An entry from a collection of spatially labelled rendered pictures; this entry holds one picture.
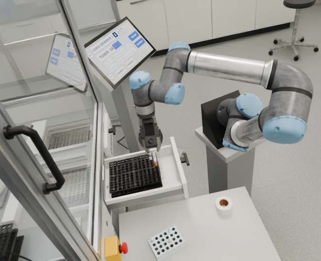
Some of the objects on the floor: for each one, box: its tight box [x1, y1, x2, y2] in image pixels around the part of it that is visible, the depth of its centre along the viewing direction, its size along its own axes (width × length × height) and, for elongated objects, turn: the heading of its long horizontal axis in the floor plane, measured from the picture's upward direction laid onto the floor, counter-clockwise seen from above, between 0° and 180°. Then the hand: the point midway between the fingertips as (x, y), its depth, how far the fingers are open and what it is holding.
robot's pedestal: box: [194, 126, 268, 215], centre depth 179 cm, size 30×30×76 cm
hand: (153, 150), depth 119 cm, fingers open, 3 cm apart
